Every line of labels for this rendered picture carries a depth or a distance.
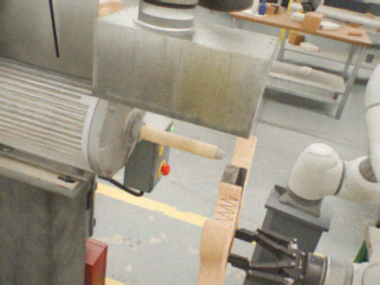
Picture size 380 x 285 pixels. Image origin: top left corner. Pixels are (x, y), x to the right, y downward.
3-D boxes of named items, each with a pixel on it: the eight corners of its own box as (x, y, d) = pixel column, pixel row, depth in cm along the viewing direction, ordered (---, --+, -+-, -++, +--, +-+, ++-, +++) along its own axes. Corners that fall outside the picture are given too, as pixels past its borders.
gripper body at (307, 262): (313, 298, 87) (272, 284, 88) (315, 267, 93) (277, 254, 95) (324, 280, 82) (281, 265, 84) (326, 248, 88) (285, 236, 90)
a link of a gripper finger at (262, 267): (290, 270, 90) (292, 276, 88) (243, 270, 88) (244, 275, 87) (294, 260, 87) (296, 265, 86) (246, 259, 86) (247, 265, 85)
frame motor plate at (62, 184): (-55, 157, 97) (-58, 144, 95) (10, 120, 117) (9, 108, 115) (73, 199, 90) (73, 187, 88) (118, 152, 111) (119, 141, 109)
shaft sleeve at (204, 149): (142, 125, 89) (146, 125, 92) (138, 137, 89) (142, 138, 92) (216, 146, 86) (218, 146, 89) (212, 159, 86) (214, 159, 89)
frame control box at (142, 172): (75, 196, 126) (75, 127, 113) (105, 164, 144) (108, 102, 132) (143, 219, 122) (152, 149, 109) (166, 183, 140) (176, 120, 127)
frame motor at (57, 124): (-46, 153, 94) (-64, 50, 81) (26, 112, 117) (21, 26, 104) (106, 203, 87) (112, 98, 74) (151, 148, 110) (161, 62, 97)
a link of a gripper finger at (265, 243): (295, 258, 88) (298, 254, 88) (253, 231, 92) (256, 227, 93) (290, 268, 90) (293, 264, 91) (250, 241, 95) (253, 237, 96)
